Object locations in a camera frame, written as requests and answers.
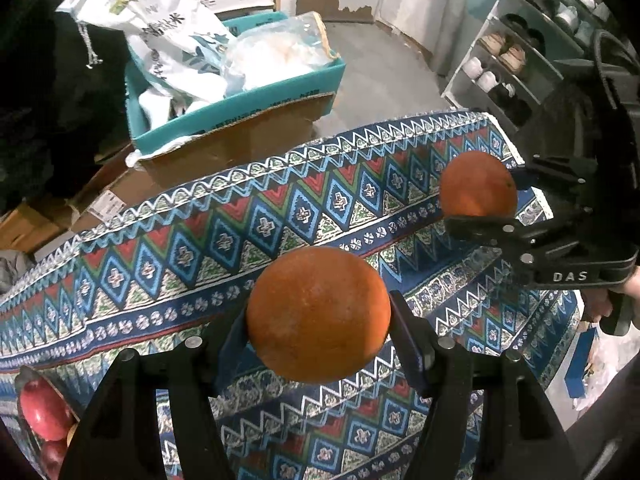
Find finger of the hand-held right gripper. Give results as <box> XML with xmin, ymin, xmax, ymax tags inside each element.
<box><xmin>444</xmin><ymin>215</ymin><xmax>542</xmax><ymax>267</ymax></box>
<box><xmin>509</xmin><ymin>157</ymin><xmax>599</xmax><ymax>191</ymax></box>

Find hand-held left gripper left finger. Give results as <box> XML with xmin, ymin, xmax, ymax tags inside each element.
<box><xmin>57</xmin><ymin>302</ymin><xmax>251</xmax><ymax>480</ymax></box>

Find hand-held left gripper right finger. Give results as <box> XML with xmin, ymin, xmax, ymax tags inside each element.
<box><xmin>387</xmin><ymin>290</ymin><xmax>576</xmax><ymax>480</ymax></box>

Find medium orange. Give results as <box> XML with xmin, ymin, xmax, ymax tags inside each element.
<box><xmin>439</xmin><ymin>151</ymin><xmax>519</xmax><ymax>221</ymax></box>

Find large orange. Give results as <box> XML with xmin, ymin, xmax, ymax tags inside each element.
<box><xmin>246</xmin><ymin>246</ymin><xmax>392</xmax><ymax>385</ymax></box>

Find dark red apple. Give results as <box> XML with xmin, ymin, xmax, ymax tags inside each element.
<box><xmin>39</xmin><ymin>439</ymin><xmax>69</xmax><ymax>478</ymax></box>

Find person's right hand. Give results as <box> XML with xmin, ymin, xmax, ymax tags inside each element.
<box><xmin>580</xmin><ymin>265</ymin><xmax>640</xmax><ymax>324</ymax></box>

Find white plastic bag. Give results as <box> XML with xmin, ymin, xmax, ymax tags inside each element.
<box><xmin>570</xmin><ymin>322</ymin><xmax>640</xmax><ymax>403</ymax></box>

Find blue patterned blanket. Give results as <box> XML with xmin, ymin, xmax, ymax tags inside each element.
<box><xmin>0</xmin><ymin>109</ymin><xmax>583</xmax><ymax>480</ymax></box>

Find group of shoes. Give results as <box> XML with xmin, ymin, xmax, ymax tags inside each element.
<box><xmin>462</xmin><ymin>0</ymin><xmax>608</xmax><ymax>126</ymax></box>

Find white shoe rack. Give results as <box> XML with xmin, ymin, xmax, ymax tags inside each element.
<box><xmin>442</xmin><ymin>0</ymin><xmax>616</xmax><ymax>133</ymax></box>

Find large cardboard box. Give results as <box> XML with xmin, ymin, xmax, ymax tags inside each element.
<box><xmin>70</xmin><ymin>91</ymin><xmax>337</xmax><ymax>233</ymax></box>

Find grey clothes pile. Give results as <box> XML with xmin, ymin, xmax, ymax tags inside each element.
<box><xmin>0</xmin><ymin>250</ymin><xmax>36</xmax><ymax>293</ymax></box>

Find small cardboard box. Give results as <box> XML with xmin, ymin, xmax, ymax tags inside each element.
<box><xmin>0</xmin><ymin>200</ymin><xmax>76</xmax><ymax>256</ymax></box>

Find teal box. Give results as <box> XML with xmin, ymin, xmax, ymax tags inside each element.
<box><xmin>124</xmin><ymin>12</ymin><xmax>348</xmax><ymax>153</ymax></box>

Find clear plastic bag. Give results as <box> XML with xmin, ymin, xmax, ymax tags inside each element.
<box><xmin>222</xmin><ymin>11</ymin><xmax>336</xmax><ymax>98</ymax></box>

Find dark clothing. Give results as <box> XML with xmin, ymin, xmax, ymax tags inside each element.
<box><xmin>0</xmin><ymin>0</ymin><xmax>133</xmax><ymax>211</ymax></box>

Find white printed bag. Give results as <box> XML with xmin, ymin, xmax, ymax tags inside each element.
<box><xmin>56</xmin><ymin>0</ymin><xmax>236</xmax><ymax>131</ymax></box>

